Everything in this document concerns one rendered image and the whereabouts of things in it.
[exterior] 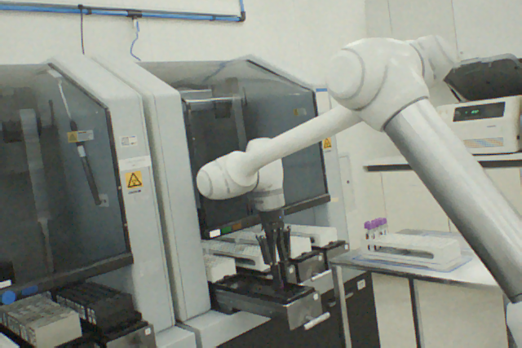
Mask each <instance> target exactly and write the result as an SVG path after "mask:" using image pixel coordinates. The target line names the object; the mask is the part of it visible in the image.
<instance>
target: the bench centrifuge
mask: <svg viewBox="0 0 522 348"><path fill-rule="evenodd" d="M444 81H445V82H446V84H447V85H448V86H449V85H451V86H452V87H453V88H451V87H450V86H449V88H450V91H451V92H452V94H453V95H454V97H455V98H456V99H457V101H459V103H454V104H446V106H439V107H437V108H436V111H437V112H438V113H439V114H440V115H441V117H442V118H444V119H445V122H446V123H447V124H448V125H449V127H450V128H451V129H452V131H453V132H454V133H455V134H456V136H457V137H458V138H459V139H460V140H461V141H462V143H463V144H464V145H465V146H466V148H467V149H468V150H469V153H470V154H472V155H475V154H493V153H506V154H507V155H510V154H513V152H518V150H521V149H522V125H521V115H522V63H521V62H520V61H519V60H518V59H517V58H516V57H515V55H513V54H512V53H505V54H500V55H491V56H486V57H482V58H478V59H474V60H469V61H465V62H461V63H456V64H453V67H452V68H451V69H450V71H449V72H448V75H447V76H446V77H445V78H444ZM447 82H448V83H449V84H448V83H447ZM453 89H454V90H455V91H456V92H457V93H458V94H460V95H461V96H462V97H463V98H464V99H466V100H470V101H465V102H463V101H462V99H460V98H459V96H457V95H456V93H455V92H454V91H453ZM520 100H521V101H520Z"/></svg>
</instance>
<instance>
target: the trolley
mask: <svg viewBox="0 0 522 348"><path fill-rule="evenodd" d="M393 234H401V235H411V236H430V237H440V238H450V239H459V244H460V251H461V259H462V261H461V262H457V263H455V264H454V265H452V266H451V267H448V268H446V269H438V268H432V267H425V266H419V265H412V264H406V263H400V262H389V261H381V260H375V259H374V260H372V259H365V258H362V251H361V247H360V248H358V249H354V250H352V251H349V252H347V253H344V254H341V255H339V256H337V257H334V258H333V259H330V265H331V271H332V279H333V285H334V297H335V305H337V311H338V323H339V330H340V337H341V343H342V348H352V346H351V341H350V334H349V327H348V321H347V308H346V301H345V295H344V288H343V276H342V268H341V267H345V268H351V269H357V270H362V271H372V273H377V274H383V275H392V276H398V277H403V278H408V282H409V295H410V303H411V310H413V317H414V330H415V337H416V344H417V348H425V345H424V337H423V330H422V316H421V310H420V303H419V295H418V282H417V280H423V281H429V282H434V283H439V284H450V285H455V286H461V287H466V289H476V290H481V291H486V292H492V293H501V294H502V304H504V311H505V319H506V326H507V340H508V348H519V347H517V345H516V343H515V340H514V338H513V336H512V334H511V330H510V329H509V327H508V325H507V306H508V305H509V303H511V301H510V300H509V299H508V297H507V296H506V294H505V293H504V292H503V291H502V290H501V289H500V288H499V286H498V284H497V283H496V281H495V280H494V279H493V277H492V276H491V275H490V274H489V271H487V270H486V268H485V267H484V265H483V264H482V263H481V261H480V260H479V258H478V257H477V255H476V254H475V252H474V251H472V250H471V248H470V247H469V245H468V244H467V242H466V241H465V239H464V238H463V237H462V235H461V234H460V233H458V232H447V231H425V230H414V229H404V230H401V231H398V232H395V233H393Z"/></svg>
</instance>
